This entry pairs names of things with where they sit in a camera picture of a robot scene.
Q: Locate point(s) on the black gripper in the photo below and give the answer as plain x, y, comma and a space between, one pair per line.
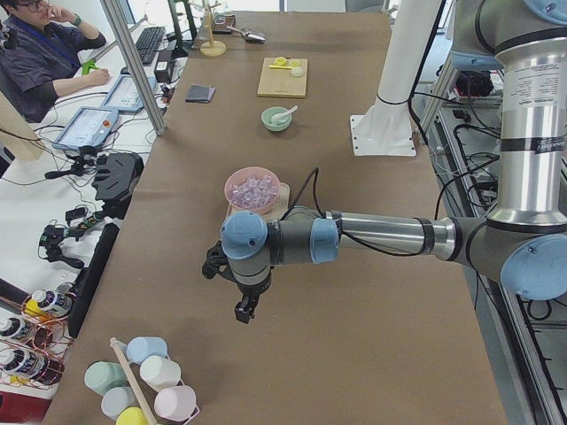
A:
251, 293

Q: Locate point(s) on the white ceramic spoon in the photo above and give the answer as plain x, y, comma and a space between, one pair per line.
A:
283, 115

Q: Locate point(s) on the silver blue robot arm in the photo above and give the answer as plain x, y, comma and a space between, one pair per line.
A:
520, 244

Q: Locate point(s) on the pink bowl of ice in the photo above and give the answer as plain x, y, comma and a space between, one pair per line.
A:
252, 175

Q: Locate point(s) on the mint green bowl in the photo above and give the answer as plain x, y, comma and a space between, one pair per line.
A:
275, 125

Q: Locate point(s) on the metal ice scoop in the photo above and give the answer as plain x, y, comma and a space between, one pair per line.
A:
249, 35

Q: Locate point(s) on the beige plastic tray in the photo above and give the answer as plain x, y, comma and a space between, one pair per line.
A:
281, 199

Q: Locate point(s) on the white cup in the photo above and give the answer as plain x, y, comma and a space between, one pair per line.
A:
160, 373

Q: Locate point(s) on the light blue cup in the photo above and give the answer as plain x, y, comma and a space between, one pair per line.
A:
142, 347

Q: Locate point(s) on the pink cup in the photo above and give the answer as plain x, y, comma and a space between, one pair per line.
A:
177, 403

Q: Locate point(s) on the yellow cup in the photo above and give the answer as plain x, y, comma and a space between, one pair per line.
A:
132, 416

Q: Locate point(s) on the mint green cup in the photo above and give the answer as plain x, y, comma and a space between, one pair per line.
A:
103, 376

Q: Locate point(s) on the grey cup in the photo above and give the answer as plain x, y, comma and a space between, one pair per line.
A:
116, 400

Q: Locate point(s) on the black controller stand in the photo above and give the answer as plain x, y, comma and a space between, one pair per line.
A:
116, 177

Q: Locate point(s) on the grey folded cloth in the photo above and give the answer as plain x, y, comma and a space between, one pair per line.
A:
200, 94

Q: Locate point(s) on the bamboo cutting board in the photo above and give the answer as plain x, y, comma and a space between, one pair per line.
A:
280, 83

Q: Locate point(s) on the lower blue teach pendant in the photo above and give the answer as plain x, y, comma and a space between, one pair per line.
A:
88, 127

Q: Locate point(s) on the blue teach pendant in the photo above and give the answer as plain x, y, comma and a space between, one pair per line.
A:
123, 96
88, 127

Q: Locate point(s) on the white round slice toy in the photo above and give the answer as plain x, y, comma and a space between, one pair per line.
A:
297, 72

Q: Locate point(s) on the upper blue teach pendant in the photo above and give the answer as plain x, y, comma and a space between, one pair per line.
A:
123, 96

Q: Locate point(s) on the wooden mug tree stand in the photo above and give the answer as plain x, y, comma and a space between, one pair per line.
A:
210, 48

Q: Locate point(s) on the black keyboard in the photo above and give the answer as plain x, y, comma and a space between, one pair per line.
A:
148, 42

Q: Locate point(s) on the seated person dark shirt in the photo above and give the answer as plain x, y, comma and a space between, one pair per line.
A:
43, 66

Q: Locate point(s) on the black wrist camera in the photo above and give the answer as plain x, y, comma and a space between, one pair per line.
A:
216, 263

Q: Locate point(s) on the wooden cup rack handle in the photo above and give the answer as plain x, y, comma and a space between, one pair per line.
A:
140, 398

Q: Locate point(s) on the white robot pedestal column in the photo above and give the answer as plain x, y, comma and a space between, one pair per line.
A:
385, 129

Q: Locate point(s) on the aluminium frame post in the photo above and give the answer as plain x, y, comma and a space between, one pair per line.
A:
134, 64

